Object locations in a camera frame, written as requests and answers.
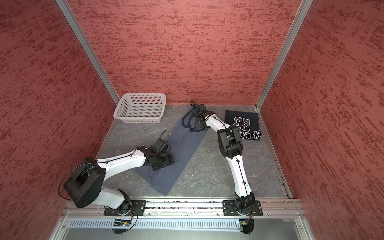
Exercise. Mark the corner aluminium profile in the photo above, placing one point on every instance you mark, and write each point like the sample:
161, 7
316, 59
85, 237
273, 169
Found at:
290, 37
79, 33

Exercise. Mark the left circuit board with wires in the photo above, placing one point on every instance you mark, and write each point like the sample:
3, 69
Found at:
122, 223

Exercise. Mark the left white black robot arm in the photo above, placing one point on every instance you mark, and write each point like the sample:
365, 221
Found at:
85, 183

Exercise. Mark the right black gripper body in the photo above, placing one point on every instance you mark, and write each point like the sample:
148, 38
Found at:
203, 126

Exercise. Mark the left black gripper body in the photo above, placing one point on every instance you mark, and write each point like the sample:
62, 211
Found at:
162, 161

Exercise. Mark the left corner aluminium profile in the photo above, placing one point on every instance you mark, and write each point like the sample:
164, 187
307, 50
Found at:
79, 33

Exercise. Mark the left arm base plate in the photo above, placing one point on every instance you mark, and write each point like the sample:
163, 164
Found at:
133, 207

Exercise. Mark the aluminium front rail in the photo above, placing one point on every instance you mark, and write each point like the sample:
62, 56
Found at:
212, 208

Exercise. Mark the white plastic laundry basket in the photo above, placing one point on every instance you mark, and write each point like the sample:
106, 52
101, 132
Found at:
141, 108

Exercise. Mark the circuit board with wires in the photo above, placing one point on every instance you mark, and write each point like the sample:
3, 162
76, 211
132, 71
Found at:
122, 223
246, 226

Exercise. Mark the white slotted cable duct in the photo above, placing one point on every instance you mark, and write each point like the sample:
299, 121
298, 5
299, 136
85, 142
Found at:
166, 224

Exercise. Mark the right corner aluminium profile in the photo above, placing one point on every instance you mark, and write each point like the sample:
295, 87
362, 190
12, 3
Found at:
290, 37

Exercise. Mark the right circuit board with wires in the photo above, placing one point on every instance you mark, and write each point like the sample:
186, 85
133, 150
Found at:
246, 226

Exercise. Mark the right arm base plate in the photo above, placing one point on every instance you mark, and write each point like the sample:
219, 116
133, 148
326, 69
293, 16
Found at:
230, 209

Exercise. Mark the grey-blue tank top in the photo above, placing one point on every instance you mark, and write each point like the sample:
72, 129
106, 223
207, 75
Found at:
184, 141

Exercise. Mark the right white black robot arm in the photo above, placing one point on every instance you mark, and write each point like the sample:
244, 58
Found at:
231, 147

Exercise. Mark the navy tank top red trim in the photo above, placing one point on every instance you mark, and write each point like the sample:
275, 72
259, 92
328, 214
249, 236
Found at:
247, 123

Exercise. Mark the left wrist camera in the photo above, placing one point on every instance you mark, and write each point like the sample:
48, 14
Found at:
159, 147

